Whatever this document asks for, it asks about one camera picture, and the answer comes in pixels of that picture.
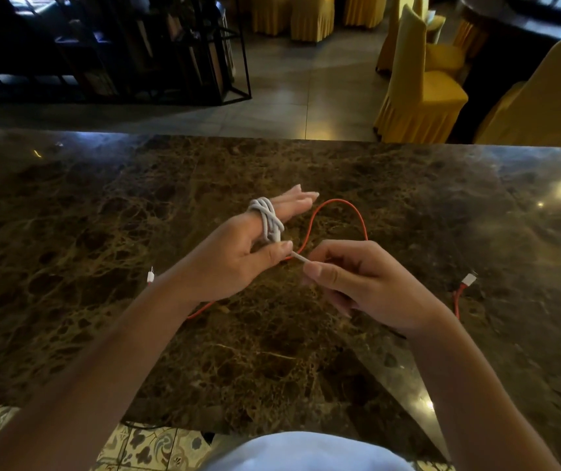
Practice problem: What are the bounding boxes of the dark dining table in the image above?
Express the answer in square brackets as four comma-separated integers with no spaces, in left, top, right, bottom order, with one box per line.
[449,0,561,144]

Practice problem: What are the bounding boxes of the person's right hand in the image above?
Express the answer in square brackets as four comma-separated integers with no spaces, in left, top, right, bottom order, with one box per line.
[302,239,447,340]

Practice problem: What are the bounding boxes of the black metal shelf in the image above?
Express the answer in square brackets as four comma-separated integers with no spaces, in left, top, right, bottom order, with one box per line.
[0,0,253,106]

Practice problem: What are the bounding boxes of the person's left forearm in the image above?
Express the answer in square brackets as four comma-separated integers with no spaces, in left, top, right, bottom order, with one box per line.
[0,273,199,471]

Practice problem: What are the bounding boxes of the yellow covered chair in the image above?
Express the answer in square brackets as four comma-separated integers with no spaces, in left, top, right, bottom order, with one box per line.
[474,29,561,148]
[343,0,388,29]
[290,0,336,44]
[376,0,467,78]
[250,0,292,37]
[452,18,490,60]
[373,4,469,145]

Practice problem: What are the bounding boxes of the person's right forearm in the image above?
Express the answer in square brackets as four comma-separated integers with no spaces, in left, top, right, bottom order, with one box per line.
[402,308,561,471]

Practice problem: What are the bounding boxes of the red cable with white plugs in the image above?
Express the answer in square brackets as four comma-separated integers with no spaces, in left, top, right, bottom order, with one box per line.
[146,198,478,322]

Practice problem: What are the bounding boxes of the person's left hand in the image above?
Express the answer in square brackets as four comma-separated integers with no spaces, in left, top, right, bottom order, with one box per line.
[178,184,320,306]

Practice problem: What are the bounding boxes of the person's white shirt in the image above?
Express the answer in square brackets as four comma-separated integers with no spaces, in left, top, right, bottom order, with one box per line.
[201,431,417,471]

